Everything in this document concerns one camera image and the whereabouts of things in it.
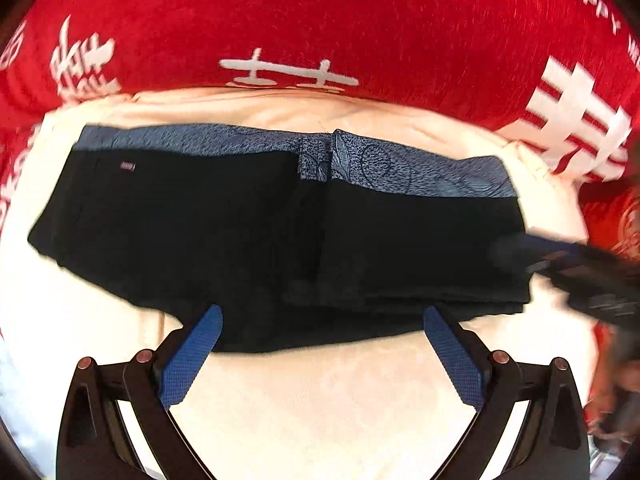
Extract black pants with blue trim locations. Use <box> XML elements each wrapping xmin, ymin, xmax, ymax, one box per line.
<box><xmin>27</xmin><ymin>122</ymin><xmax>533</xmax><ymax>356</ymax></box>

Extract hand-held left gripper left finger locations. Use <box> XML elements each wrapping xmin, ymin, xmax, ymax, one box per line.
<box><xmin>57</xmin><ymin>304</ymin><xmax>224</xmax><ymax>480</ymax></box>

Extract cream blanket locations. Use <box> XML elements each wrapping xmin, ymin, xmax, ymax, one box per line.
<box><xmin>0</xmin><ymin>87</ymin><xmax>601</xmax><ymax>480</ymax></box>

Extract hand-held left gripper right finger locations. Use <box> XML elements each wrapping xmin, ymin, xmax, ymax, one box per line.
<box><xmin>422</xmin><ymin>302</ymin><xmax>591</xmax><ymax>480</ymax></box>

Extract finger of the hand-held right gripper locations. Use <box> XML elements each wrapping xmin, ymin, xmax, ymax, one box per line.
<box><xmin>487</xmin><ymin>230</ymin><xmax>588</xmax><ymax>277</ymax></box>

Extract red printed blanket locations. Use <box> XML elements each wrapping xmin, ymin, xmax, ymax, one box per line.
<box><xmin>0</xmin><ymin>0</ymin><xmax>640</xmax><ymax>223</ymax></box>

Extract red printed pillow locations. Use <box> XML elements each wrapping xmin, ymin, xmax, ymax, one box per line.
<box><xmin>577</xmin><ymin>180</ymin><xmax>640</xmax><ymax>261</ymax></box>

